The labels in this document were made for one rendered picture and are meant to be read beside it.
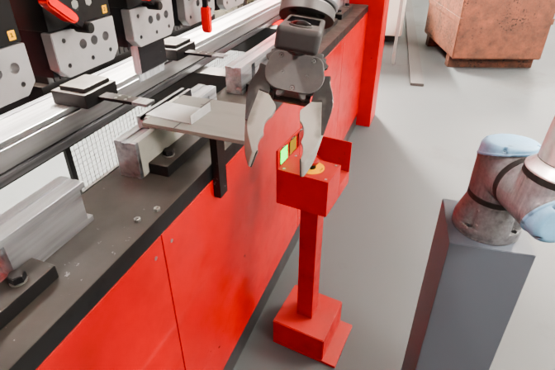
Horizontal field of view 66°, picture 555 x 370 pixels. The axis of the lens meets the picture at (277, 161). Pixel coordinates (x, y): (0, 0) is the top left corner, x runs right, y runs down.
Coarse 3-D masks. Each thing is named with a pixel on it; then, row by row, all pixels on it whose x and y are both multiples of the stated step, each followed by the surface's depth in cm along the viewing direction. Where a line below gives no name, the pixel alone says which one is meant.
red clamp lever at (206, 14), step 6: (204, 0) 105; (204, 6) 106; (204, 12) 106; (210, 12) 107; (204, 18) 107; (210, 18) 107; (204, 24) 108; (210, 24) 108; (204, 30) 108; (210, 30) 108
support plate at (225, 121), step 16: (208, 112) 104; (224, 112) 104; (240, 112) 104; (160, 128) 98; (176, 128) 96; (192, 128) 96; (208, 128) 96; (224, 128) 96; (240, 128) 96; (240, 144) 92
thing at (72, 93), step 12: (72, 84) 110; (84, 84) 110; (96, 84) 111; (108, 84) 114; (60, 96) 110; (72, 96) 108; (84, 96) 107; (96, 96) 111; (108, 96) 111; (120, 96) 111; (132, 96) 111; (84, 108) 109
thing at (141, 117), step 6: (180, 90) 116; (186, 90) 116; (168, 96) 113; (174, 96) 114; (180, 96) 113; (162, 102) 109; (150, 108) 106; (144, 114) 103; (138, 120) 103; (144, 120) 102; (144, 126) 103
